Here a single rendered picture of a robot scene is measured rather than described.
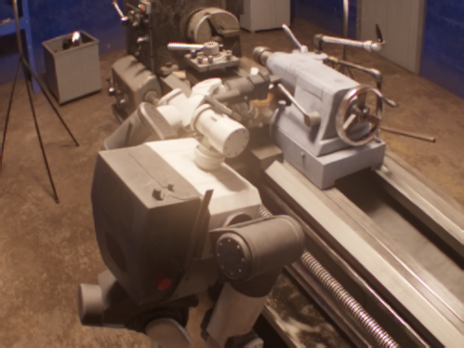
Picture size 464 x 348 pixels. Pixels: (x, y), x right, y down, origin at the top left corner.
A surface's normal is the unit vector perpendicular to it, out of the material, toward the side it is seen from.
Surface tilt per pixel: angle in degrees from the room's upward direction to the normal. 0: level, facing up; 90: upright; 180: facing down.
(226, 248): 73
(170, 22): 90
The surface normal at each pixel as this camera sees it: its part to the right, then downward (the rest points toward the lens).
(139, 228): -0.71, 0.13
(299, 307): -0.03, -0.82
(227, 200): 0.64, -0.28
